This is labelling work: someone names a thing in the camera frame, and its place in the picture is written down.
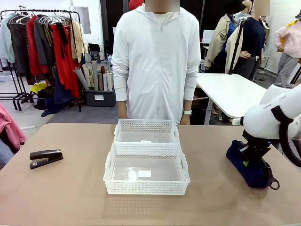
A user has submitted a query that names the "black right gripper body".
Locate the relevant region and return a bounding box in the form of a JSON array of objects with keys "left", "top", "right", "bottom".
[{"left": 242, "top": 130, "right": 271, "bottom": 161}]

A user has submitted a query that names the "navy zipper pouch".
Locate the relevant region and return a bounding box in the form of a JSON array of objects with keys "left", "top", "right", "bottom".
[{"left": 225, "top": 139, "right": 280, "bottom": 191}]

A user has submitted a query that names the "person's right forearm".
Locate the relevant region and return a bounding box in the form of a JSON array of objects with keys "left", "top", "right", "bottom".
[{"left": 117, "top": 100, "right": 128, "bottom": 114}]

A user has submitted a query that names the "person's left forearm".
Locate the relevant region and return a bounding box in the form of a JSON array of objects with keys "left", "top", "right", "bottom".
[{"left": 182, "top": 98, "right": 194, "bottom": 111}]

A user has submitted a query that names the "white side table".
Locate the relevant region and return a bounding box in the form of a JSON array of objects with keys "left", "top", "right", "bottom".
[{"left": 196, "top": 73, "right": 269, "bottom": 125}]

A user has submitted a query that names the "white perforated plastic basket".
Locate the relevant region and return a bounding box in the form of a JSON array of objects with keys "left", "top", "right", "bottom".
[
  {"left": 103, "top": 142, "right": 191, "bottom": 195},
  {"left": 113, "top": 118, "right": 181, "bottom": 144}
]

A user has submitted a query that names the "mannequin in navy top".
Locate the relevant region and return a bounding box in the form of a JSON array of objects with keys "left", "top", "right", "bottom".
[{"left": 225, "top": 0, "right": 270, "bottom": 82}]

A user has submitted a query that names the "mannequin in pink sweater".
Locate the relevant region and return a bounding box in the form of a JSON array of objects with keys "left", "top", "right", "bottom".
[{"left": 274, "top": 11, "right": 301, "bottom": 84}]

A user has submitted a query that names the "mannequin in beige trench coat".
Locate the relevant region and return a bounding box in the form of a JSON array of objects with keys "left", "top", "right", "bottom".
[{"left": 203, "top": 9, "right": 238, "bottom": 74}]

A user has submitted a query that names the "person in white hoodie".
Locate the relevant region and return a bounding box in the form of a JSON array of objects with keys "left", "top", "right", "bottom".
[{"left": 111, "top": 0, "right": 202, "bottom": 125}]

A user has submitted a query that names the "black mannequin hat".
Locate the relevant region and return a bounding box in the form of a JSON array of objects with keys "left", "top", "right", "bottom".
[{"left": 223, "top": 0, "right": 246, "bottom": 15}]

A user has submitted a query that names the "grey storage bin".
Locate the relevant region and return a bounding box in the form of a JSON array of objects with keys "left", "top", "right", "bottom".
[{"left": 84, "top": 88, "right": 118, "bottom": 108}]

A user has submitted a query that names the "white paper roll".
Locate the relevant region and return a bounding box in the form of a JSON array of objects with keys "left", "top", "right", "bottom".
[{"left": 103, "top": 72, "right": 114, "bottom": 91}]

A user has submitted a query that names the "tall grey tube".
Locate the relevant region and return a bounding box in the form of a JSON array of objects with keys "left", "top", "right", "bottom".
[{"left": 91, "top": 60, "right": 100, "bottom": 91}]

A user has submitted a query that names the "beige paper roll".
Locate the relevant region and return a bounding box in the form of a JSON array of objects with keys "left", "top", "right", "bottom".
[{"left": 82, "top": 66, "right": 92, "bottom": 88}]

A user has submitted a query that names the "thick grey paper roll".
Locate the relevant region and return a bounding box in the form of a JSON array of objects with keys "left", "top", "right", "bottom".
[{"left": 74, "top": 66, "right": 90, "bottom": 91}]

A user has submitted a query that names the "black office chair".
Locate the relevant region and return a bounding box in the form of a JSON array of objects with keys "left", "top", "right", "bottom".
[{"left": 87, "top": 43, "right": 101, "bottom": 65}]

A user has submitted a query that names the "navy blue cloth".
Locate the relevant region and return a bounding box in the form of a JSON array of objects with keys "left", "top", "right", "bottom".
[{"left": 41, "top": 68, "right": 74, "bottom": 118}]

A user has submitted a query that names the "black stapler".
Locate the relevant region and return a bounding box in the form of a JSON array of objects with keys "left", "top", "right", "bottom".
[{"left": 29, "top": 149, "right": 64, "bottom": 170}]

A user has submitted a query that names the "red dress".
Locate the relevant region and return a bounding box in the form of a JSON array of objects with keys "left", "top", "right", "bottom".
[{"left": 49, "top": 23, "right": 82, "bottom": 99}]

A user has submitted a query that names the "beige jacket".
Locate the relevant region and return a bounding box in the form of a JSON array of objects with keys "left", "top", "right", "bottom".
[{"left": 70, "top": 19, "right": 87, "bottom": 65}]

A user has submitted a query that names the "grey hanging board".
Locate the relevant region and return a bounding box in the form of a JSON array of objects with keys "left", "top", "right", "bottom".
[{"left": 74, "top": 5, "right": 91, "bottom": 35}]

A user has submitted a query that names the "yellow bag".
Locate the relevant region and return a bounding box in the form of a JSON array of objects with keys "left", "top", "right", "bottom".
[{"left": 30, "top": 82, "right": 48, "bottom": 94}]

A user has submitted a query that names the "dark grey coat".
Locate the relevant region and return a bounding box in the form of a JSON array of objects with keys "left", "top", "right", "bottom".
[{"left": 34, "top": 16, "right": 56, "bottom": 69}]

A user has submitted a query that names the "pink garment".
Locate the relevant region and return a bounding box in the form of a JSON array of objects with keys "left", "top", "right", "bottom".
[{"left": 0, "top": 103, "right": 28, "bottom": 154}]

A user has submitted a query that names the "red coat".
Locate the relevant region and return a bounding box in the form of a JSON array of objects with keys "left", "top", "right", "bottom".
[{"left": 25, "top": 15, "right": 49, "bottom": 77}]

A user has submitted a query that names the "black clothes rack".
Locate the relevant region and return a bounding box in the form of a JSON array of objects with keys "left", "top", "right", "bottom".
[{"left": 0, "top": 6, "right": 83, "bottom": 113}]

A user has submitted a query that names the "dark brown coat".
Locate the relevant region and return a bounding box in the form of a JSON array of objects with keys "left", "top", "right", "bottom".
[{"left": 8, "top": 16, "right": 30, "bottom": 76}]

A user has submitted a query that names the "light blue fluffy coat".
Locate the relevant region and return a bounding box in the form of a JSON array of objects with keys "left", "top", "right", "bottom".
[{"left": 0, "top": 13, "right": 16, "bottom": 65}]

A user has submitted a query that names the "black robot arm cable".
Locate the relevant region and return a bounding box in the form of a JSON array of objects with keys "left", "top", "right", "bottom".
[{"left": 270, "top": 105, "right": 301, "bottom": 168}]

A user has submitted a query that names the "black camera stand leg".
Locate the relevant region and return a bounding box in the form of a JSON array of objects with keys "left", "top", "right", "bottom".
[{"left": 290, "top": 67, "right": 301, "bottom": 85}]

